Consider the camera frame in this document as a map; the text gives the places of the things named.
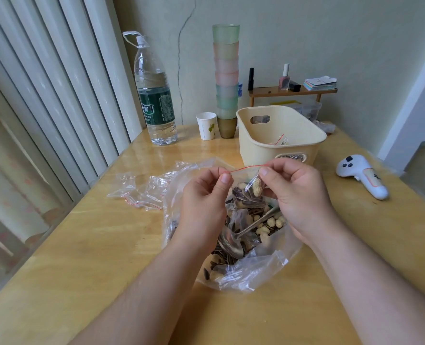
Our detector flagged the person's left hand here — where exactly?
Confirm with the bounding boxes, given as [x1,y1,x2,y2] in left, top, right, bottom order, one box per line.
[177,167,235,249]

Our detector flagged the person's right hand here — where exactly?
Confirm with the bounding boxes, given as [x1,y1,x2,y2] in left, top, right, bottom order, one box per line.
[259,157,337,245]

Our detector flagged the small red-lined zip bag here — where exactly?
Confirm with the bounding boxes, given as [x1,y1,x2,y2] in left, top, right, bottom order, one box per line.
[220,164,282,212]

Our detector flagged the person's left forearm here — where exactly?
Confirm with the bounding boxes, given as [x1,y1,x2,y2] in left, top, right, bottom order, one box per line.
[68,233,222,345]

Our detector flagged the person's right forearm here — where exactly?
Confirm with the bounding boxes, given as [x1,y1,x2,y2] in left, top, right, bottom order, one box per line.
[292,216,425,345]

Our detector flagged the pile of peanuts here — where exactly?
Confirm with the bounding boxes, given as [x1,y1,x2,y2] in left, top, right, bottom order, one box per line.
[252,215,288,246]

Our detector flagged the beige plastic basket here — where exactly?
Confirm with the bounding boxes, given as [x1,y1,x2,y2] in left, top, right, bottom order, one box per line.
[236,105,327,170]

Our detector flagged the metal spoon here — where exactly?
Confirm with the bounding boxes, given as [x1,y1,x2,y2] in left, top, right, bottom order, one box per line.
[217,206,281,259]

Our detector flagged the white paper cup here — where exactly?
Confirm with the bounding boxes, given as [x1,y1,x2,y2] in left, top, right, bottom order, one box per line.
[196,112,218,141]

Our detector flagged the pile of striped sunflower seeds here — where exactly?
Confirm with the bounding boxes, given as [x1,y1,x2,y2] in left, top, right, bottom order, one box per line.
[169,187,281,281]

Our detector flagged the crumpled clear plastic wrap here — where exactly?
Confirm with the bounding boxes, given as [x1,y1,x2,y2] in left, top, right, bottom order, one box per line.
[314,120,337,136]

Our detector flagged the clear plastic storage box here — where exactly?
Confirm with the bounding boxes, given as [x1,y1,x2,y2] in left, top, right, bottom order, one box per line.
[270,100,323,123]

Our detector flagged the small wooden shelf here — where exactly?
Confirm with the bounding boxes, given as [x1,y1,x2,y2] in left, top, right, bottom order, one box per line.
[248,86,338,108]

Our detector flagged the empty clear zip bags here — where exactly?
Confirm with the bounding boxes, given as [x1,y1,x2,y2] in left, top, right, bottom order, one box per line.
[106,172,164,211]

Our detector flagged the large clear plastic bag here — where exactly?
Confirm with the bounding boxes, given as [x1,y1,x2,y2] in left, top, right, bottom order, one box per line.
[161,157,303,293]

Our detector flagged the white handheld controller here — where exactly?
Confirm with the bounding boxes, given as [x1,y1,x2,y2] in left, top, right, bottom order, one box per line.
[336,155,389,201]

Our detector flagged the pink nail polish bottle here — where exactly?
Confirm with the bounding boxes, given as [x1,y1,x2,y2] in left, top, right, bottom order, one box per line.
[279,63,291,91]

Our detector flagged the stack of pastel plastic cups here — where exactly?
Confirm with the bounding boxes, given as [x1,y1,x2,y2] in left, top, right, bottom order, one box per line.
[212,24,241,139]

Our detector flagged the large clear water bottle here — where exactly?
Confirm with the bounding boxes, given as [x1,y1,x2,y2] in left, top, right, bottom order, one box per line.
[122,31,179,146]

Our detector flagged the stack of paper cards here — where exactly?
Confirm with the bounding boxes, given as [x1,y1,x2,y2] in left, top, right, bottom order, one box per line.
[303,75,338,92]

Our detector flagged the white vertical blinds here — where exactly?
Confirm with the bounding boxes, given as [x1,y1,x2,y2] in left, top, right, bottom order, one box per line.
[0,0,143,310]

